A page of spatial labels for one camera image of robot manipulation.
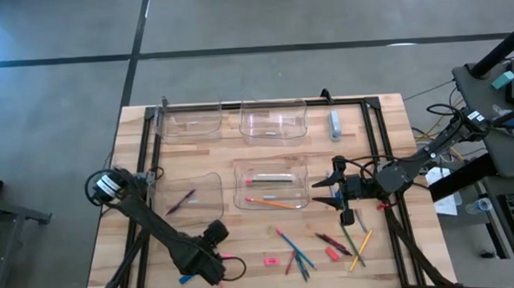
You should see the green pencil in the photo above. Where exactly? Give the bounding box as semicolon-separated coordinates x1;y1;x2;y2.
244;174;295;186
339;224;366;270

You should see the clear plastic bin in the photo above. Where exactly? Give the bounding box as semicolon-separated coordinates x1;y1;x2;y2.
231;157;312;213
237;96;310;149
147;171;226;231
153;100;224;146

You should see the black metal bar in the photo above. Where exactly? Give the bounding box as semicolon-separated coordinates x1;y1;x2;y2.
426;153;499;202

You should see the grey metal table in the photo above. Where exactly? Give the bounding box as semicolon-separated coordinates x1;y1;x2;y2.
0;191;53;228

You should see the black clamp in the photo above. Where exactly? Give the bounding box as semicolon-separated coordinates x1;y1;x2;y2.
319;87;335;106

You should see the clear water bottle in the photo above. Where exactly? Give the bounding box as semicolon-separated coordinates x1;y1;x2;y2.
464;197;494;216

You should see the white purple pen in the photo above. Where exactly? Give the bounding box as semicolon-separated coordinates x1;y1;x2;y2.
325;169;337;200

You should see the grey pen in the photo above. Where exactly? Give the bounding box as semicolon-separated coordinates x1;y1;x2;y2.
353;208;370;235

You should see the red marker pen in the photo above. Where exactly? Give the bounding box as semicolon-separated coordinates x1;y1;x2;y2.
282;249;298;277

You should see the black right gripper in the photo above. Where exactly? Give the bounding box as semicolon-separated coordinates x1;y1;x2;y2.
310;154;379;228

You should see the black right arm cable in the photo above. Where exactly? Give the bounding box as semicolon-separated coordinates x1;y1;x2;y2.
340;101;470;172

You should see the black pole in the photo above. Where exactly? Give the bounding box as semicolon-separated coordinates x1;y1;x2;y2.
468;18;514;79

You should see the blue pencil pink eraser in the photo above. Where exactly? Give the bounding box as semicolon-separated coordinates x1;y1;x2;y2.
275;226;317;272

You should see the dark blue marker pen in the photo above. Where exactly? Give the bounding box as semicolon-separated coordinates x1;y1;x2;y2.
294;252;308;282

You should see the yellow cable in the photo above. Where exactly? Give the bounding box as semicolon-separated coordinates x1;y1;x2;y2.
419;98;467;164

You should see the white paper sheet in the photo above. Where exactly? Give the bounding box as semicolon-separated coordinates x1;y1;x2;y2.
425;165;461;218

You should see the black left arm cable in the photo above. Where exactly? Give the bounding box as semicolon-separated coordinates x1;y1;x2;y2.
221;255;248;283

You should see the teal box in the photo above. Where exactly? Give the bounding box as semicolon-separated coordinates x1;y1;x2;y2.
491;70;514;90

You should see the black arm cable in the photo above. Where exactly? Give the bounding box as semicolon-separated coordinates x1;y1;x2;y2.
221;255;248;283
340;101;470;172

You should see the orange pencil pink eraser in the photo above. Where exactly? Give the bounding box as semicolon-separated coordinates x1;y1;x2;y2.
245;194;299;213

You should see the grey side desk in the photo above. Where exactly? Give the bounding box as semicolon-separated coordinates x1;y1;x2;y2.
451;54;514;288

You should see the dark green crayon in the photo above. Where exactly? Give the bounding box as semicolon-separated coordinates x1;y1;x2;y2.
297;254;311;284

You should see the black aluminium frame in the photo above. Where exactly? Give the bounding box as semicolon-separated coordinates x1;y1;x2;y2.
81;93;453;288

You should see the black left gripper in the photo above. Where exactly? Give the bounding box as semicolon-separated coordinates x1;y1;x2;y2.
173;219;232;288

